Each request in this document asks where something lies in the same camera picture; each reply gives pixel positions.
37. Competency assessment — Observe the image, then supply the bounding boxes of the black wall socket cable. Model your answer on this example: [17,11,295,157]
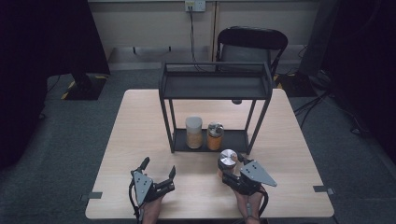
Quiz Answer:
[188,6,200,71]

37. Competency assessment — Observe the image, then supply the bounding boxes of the hand-held gripper cable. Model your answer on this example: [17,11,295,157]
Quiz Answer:
[128,180,143,224]
[256,189,270,219]

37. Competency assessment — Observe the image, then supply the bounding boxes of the black folding chair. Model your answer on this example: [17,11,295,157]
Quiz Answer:
[215,25,290,78]

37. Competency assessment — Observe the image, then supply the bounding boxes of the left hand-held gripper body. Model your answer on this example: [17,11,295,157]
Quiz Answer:
[130,169,177,206]

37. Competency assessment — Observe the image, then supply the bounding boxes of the grey tape piece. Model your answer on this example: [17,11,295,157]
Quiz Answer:
[312,185,335,195]
[79,191,104,202]

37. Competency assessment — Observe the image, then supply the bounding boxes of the person's right hand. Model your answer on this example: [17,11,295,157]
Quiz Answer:
[233,188,265,222]

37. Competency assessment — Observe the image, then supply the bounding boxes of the left hand-held gripper cable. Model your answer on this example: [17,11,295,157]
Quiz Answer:
[128,180,143,224]

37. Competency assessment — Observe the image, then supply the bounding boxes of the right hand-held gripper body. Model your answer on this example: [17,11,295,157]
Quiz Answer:
[228,159,278,197]

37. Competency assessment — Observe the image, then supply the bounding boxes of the black stand base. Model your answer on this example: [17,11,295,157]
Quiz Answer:
[60,73,108,101]

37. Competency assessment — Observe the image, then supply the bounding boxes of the black metal two-tier rack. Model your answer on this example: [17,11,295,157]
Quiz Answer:
[157,61,274,156]

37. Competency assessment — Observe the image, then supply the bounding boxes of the person's left hand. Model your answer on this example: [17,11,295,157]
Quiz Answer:
[141,195,166,224]

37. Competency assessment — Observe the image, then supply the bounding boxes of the grey-lidded jar of yellow grains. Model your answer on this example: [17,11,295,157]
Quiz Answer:
[185,116,204,149]

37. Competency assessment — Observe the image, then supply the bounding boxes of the right hand-held gripper cable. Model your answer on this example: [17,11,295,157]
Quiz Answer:
[256,189,270,219]

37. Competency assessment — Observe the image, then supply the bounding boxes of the steel-lidded spice jar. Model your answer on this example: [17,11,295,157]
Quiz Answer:
[218,148,239,175]
[206,121,225,151]

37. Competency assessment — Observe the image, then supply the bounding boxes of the black floor plate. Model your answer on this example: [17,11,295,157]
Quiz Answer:
[276,73,318,98]

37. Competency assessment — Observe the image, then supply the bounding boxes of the black floor cables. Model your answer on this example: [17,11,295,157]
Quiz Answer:
[293,90,372,135]

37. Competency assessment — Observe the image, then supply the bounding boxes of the dark curtain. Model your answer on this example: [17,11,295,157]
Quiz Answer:
[323,0,396,162]
[0,0,110,171]

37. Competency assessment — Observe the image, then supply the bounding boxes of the white wall socket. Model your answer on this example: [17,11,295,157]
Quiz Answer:
[184,0,206,13]

